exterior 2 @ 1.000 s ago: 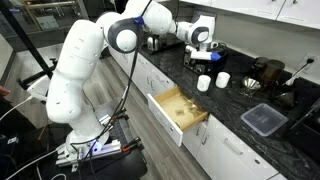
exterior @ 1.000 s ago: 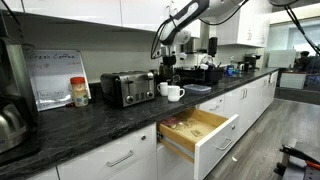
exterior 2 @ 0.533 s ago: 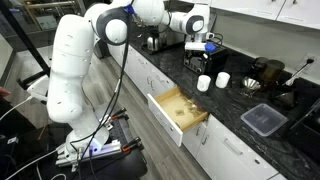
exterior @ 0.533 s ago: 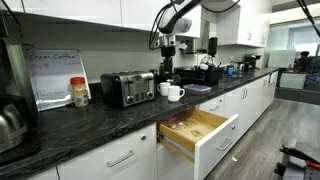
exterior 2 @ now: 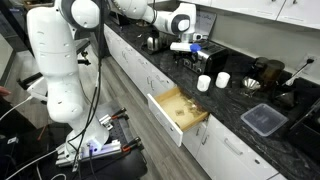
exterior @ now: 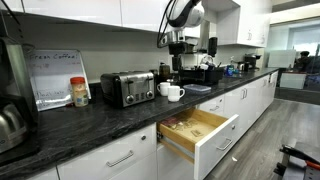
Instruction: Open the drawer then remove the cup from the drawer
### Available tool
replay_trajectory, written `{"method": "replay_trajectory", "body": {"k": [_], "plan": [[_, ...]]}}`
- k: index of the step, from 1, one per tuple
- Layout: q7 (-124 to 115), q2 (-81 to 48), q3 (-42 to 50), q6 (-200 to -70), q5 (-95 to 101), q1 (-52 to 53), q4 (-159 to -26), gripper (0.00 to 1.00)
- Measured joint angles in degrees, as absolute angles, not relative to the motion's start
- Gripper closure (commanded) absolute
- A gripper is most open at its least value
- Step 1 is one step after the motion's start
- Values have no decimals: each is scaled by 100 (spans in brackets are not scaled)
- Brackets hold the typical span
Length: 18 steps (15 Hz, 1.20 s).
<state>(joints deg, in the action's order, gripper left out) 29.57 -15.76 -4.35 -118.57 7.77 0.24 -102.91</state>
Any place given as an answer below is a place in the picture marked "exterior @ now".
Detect whiteboard coffee sign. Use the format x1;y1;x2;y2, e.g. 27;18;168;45
24;49;92;112

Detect small white drawer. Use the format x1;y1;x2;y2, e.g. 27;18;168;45
199;94;226;117

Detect white drawer with lock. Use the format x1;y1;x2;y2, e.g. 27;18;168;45
55;123;158;180

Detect clear plastic lidded container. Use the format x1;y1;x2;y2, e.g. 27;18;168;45
182;83;213;94

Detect white ceramic cup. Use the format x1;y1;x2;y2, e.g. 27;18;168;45
167;85;186;103

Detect clear glass pitcher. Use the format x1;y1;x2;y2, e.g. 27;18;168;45
199;54;215;71

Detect small black coffee maker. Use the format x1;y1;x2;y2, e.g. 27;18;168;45
243;53;263;71

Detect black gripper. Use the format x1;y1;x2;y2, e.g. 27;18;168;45
167;41;188;72

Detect white upper cabinets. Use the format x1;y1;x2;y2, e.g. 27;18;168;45
0;0;203;39

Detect blue bottle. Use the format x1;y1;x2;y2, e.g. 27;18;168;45
225;63;237;77

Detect white ceramic mug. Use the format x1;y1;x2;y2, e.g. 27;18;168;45
156;81;172;98

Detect jar with orange lid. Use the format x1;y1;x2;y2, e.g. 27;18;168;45
69;76;90;108

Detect brown sugar packet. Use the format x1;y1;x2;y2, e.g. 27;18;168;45
190;129;204;138
176;118;201;131

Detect tall brown canister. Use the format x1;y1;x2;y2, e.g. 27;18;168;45
158;61;172;84

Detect white background panel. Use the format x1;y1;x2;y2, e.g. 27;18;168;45
267;49;297;69

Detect white background desk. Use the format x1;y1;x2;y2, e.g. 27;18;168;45
279;72;307;90

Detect stainless steel carafe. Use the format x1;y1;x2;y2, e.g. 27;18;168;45
0;101;29;155

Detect stainless steel toaster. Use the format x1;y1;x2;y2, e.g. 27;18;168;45
99;70;157;109

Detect white drawer with wooden interior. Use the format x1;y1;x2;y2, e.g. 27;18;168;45
156;108;240;180

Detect black wall dispenser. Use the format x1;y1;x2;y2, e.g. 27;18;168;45
207;36;219;58

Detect black steel coffee machine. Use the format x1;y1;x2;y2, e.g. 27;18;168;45
0;9;40;166

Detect seated person in background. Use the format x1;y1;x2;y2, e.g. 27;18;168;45
294;50;314;72

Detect pink packet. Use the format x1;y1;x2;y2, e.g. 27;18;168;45
161;116;178;129

